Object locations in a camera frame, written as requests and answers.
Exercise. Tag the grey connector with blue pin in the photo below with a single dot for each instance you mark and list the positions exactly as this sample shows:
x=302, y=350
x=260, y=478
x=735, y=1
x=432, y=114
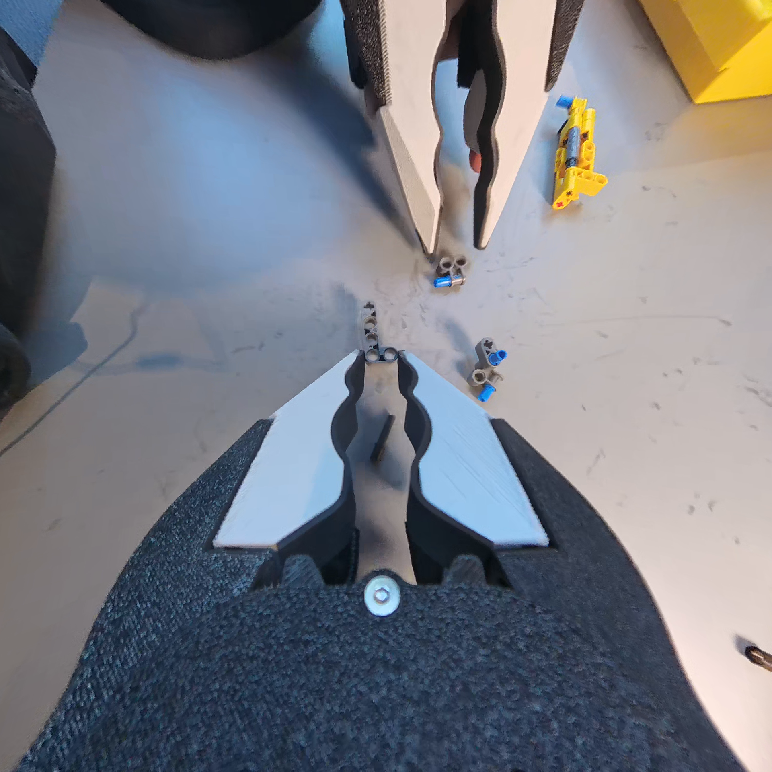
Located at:
x=451, y=265

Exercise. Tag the grey connector with two blue pins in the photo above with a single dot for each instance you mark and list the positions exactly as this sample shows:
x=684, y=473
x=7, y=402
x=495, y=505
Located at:
x=482, y=350

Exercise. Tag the person in black hoodie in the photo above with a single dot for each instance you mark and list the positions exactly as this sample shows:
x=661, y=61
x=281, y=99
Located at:
x=18, y=181

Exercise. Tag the yellow toy brick assembly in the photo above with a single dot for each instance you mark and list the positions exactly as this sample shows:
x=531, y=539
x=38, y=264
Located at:
x=576, y=175

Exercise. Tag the person's left forearm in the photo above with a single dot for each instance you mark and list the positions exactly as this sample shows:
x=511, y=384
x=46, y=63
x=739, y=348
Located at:
x=211, y=24

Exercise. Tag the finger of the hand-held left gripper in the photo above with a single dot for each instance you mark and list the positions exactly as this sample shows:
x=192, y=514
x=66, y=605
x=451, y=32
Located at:
x=525, y=90
x=410, y=90

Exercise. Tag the grey angled toy beam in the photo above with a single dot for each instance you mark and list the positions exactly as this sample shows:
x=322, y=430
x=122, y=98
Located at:
x=371, y=338

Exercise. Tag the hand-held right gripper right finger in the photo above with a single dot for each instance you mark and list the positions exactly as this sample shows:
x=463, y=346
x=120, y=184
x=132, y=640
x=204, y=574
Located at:
x=470, y=470

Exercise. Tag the person's left hand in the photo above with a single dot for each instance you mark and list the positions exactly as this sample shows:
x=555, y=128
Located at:
x=476, y=160

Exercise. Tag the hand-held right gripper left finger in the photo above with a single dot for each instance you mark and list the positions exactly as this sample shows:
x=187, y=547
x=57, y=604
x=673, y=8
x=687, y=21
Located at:
x=289, y=470

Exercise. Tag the yellow plastic bin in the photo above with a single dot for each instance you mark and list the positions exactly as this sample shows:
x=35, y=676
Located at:
x=724, y=48

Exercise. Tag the dark screwdriver tip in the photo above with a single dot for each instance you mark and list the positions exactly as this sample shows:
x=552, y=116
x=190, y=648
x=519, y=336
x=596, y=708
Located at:
x=757, y=656

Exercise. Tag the black toy pin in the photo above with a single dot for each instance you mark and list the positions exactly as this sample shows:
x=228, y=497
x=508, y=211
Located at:
x=382, y=437

